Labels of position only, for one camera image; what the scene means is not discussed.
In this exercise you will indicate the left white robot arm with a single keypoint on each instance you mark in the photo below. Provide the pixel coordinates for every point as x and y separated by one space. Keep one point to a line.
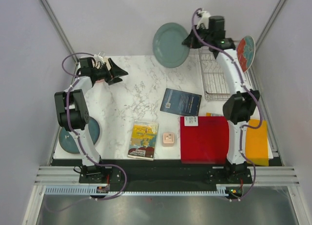
73 114

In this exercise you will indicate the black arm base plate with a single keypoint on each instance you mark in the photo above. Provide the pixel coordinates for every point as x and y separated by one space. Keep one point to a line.
186 173

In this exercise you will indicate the grey-green plate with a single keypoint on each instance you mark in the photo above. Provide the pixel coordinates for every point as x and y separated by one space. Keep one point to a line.
167 45

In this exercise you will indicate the red and teal plate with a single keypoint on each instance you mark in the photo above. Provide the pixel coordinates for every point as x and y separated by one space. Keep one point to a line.
246 52

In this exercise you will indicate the white slotted cable duct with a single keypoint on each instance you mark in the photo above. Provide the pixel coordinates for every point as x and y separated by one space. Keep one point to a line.
109 191

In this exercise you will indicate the metal wire dish rack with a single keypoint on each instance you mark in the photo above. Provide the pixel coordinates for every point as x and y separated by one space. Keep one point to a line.
215 86

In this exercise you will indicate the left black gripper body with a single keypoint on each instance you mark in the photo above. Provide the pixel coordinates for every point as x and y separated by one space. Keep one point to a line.
103 73

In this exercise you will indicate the orange folder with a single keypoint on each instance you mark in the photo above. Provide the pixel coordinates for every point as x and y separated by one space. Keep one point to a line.
257 149

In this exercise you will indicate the red folder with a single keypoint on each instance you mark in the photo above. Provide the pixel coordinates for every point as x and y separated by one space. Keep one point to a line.
207 143

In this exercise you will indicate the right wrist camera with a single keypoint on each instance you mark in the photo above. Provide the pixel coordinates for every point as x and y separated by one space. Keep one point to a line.
203 22

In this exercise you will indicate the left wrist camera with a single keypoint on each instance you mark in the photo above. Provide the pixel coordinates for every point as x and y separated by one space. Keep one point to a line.
101 59

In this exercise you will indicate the yellow paperback book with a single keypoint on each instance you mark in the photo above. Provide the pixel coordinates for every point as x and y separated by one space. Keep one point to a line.
143 140

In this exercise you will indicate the white label card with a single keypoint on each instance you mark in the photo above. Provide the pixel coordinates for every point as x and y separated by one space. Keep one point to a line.
191 121

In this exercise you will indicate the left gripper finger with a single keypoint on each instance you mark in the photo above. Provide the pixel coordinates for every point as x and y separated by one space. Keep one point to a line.
114 80
115 70

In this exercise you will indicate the small pink box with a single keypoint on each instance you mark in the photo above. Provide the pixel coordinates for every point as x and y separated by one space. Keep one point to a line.
168 139

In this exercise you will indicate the dark teal speckled plate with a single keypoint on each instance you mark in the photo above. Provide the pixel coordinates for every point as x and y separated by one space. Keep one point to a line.
67 142

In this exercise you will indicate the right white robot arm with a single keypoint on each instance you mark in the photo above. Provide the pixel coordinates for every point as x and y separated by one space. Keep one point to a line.
243 100

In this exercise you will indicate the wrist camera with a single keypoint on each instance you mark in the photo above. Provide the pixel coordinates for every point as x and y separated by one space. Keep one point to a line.
101 59
203 22

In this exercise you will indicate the dark blue booklet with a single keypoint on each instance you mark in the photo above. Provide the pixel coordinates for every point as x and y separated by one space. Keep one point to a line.
180 103

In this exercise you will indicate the aluminium front frame rail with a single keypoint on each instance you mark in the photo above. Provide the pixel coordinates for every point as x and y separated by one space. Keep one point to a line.
260 176

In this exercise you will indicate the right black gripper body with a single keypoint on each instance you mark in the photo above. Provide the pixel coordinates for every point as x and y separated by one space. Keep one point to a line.
203 31

